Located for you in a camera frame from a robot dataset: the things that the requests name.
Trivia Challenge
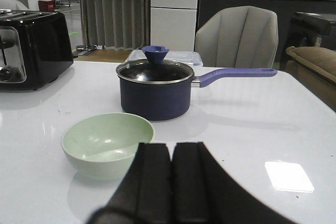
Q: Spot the red box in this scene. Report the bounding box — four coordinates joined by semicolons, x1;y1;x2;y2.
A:
38;0;55;12

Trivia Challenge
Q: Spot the glass lid with blue knob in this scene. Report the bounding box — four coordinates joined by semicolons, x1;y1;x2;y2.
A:
116;46;194;84

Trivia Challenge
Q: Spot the brown cushioned sofa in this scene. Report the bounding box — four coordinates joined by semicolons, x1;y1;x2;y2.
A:
285;46;335;111

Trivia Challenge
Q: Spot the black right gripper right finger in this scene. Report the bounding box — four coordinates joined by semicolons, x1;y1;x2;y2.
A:
172;142;292;223

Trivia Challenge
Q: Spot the white drawer cabinet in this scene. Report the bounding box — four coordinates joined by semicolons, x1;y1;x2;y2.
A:
150;0;198;51

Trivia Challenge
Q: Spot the white armchair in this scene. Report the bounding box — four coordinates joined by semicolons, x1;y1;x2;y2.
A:
0;0;28;10

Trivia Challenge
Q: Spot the clear plastic food container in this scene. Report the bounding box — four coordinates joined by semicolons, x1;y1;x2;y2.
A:
126;49;203;68

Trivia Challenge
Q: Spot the black chrome toaster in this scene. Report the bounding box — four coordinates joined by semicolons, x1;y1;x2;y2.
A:
1;9;74;90

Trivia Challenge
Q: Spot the dark blue saucepan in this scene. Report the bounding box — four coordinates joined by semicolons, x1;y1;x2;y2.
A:
115;60;278;121

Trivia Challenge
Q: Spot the light green bowl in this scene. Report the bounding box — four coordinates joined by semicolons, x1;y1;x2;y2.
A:
61;113;155;180

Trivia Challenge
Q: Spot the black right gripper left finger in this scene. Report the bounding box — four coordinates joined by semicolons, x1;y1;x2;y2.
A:
87;143;171;223

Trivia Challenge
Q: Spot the beige upholstered chair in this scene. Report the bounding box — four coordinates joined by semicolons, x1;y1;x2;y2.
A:
195;6;278;68

